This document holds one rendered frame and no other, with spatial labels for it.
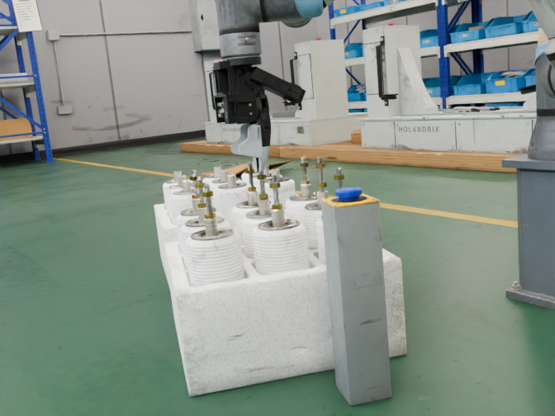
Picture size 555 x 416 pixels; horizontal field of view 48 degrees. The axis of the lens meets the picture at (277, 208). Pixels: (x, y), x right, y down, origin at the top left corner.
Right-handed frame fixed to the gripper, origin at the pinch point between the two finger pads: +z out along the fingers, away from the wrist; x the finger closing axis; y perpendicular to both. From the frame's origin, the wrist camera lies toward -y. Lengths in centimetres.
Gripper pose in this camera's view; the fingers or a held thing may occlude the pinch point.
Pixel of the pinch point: (263, 164)
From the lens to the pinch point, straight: 119.1
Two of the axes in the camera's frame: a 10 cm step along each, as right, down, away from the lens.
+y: -9.1, 1.6, -3.8
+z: 0.9, 9.8, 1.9
